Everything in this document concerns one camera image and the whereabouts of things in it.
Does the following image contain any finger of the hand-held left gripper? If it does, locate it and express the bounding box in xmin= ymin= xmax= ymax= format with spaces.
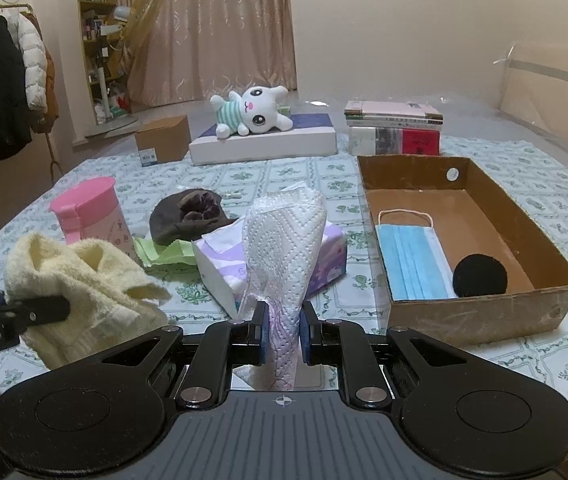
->
xmin=6 ymin=295 xmax=72 ymax=330

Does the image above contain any white flat box purple top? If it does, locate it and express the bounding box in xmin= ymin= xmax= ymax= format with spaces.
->
xmin=189 ymin=112 xmax=337 ymax=166

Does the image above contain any brown jacket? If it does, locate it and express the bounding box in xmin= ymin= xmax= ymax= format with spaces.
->
xmin=31 ymin=44 xmax=60 ymax=134

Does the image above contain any pink cover book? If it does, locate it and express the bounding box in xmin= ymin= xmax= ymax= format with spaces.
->
xmin=344 ymin=100 xmax=444 ymax=121

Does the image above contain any small closed cardboard box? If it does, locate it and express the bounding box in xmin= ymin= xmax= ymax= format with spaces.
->
xmin=134 ymin=115 xmax=193 ymax=167

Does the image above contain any pink round canister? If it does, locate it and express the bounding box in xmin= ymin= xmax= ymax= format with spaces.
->
xmin=50 ymin=176 xmax=135 ymax=261

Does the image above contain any plastic wrapped headboard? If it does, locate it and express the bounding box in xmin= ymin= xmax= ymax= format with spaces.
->
xmin=493 ymin=42 xmax=568 ymax=137

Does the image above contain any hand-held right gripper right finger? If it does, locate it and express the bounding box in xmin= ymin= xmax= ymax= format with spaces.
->
xmin=301 ymin=301 xmax=470 ymax=409

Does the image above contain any green floral patterned cloth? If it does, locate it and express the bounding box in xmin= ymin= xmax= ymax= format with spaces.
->
xmin=0 ymin=137 xmax=568 ymax=396

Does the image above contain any white puffer jacket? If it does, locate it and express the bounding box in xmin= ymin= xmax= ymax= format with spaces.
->
xmin=6 ymin=10 xmax=48 ymax=111

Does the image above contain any purple tissue pack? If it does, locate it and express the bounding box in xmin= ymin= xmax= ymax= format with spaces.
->
xmin=193 ymin=220 xmax=347 ymax=312

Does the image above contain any beige curtain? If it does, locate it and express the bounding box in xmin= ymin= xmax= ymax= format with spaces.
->
xmin=112 ymin=0 xmax=298 ymax=109

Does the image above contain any paper towel pack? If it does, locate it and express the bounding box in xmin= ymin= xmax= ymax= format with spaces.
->
xmin=234 ymin=187 xmax=328 ymax=392

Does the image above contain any white plush bunny toy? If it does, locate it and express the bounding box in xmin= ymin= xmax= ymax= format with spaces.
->
xmin=210 ymin=86 xmax=295 ymax=139

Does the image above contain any thick red white book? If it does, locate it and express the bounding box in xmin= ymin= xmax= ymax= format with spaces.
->
xmin=348 ymin=125 xmax=442 ymax=157

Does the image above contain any blue face mask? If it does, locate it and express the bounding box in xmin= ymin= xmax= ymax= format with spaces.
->
xmin=376 ymin=208 xmax=458 ymax=301

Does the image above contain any cream yellow towel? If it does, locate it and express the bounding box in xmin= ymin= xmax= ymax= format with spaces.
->
xmin=4 ymin=232 xmax=171 ymax=370

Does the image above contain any black round sponge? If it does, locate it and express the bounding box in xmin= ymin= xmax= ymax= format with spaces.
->
xmin=452 ymin=254 xmax=509 ymax=297

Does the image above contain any dark brown knit hat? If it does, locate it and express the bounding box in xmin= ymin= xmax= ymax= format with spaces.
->
xmin=150 ymin=188 xmax=233 ymax=246

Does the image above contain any standing fan in plastic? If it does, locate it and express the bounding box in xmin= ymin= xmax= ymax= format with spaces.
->
xmin=86 ymin=0 xmax=163 ymax=139

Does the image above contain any thin white green book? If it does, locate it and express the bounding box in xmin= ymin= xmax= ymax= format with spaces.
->
xmin=346 ymin=117 xmax=444 ymax=129

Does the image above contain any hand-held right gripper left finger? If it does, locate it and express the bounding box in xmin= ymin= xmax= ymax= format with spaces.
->
xmin=98 ymin=301 xmax=268 ymax=409

